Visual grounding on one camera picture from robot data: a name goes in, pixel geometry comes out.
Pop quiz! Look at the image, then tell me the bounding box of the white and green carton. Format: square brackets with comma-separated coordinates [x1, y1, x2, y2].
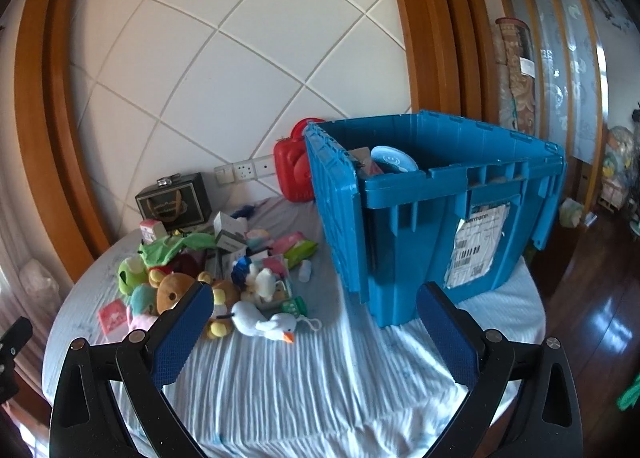
[216, 229, 248, 253]

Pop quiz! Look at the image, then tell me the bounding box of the brown bear plush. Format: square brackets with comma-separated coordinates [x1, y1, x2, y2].
[150, 272, 241, 339]

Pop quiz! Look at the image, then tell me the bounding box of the green cloth toy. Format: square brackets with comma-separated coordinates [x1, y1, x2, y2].
[139, 233, 218, 269]

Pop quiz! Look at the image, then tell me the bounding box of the pink card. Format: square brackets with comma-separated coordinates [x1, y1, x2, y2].
[98, 301, 128, 333]

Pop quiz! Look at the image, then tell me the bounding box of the pink wipes packet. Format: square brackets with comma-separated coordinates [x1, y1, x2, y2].
[272, 233, 319, 259]

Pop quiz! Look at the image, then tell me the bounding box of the dark gift box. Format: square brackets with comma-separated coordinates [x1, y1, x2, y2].
[135, 173, 213, 233]

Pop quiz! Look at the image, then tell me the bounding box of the pastel tissue packet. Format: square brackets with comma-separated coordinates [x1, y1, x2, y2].
[244, 228, 273, 251]

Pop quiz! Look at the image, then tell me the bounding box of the small pink box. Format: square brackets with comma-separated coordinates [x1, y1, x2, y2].
[139, 219, 166, 243]

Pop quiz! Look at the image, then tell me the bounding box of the red toy suitcase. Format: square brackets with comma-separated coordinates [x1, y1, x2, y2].
[273, 118, 317, 203]

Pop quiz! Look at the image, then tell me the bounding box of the light blue round plate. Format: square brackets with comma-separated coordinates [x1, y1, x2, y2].
[371, 145, 419, 173]

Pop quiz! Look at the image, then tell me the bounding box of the blue plastic storage crate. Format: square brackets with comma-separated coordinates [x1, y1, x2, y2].
[304, 110, 567, 329]

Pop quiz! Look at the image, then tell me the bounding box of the white goose plush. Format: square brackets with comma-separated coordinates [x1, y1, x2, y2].
[231, 300, 322, 345]

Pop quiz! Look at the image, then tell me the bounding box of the green frog plush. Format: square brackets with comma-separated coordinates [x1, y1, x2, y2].
[117, 258, 151, 296]

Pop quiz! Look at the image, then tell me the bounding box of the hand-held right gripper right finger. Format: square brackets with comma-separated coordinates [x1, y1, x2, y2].
[415, 282, 586, 458]

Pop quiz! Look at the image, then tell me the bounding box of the white plastic bag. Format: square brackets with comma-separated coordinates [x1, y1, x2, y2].
[22, 258, 61, 309]

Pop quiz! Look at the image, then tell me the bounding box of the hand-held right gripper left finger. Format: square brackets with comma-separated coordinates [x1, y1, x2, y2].
[48, 280, 216, 458]

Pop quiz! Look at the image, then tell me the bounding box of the rolled patterned carpet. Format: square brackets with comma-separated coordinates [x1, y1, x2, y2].
[492, 18, 538, 133]

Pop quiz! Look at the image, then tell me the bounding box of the white and blue plush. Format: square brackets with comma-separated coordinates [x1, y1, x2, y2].
[232, 255, 287, 303]

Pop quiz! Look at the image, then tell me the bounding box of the cloth-covered desktop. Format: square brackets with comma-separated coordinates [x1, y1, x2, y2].
[42, 195, 547, 458]

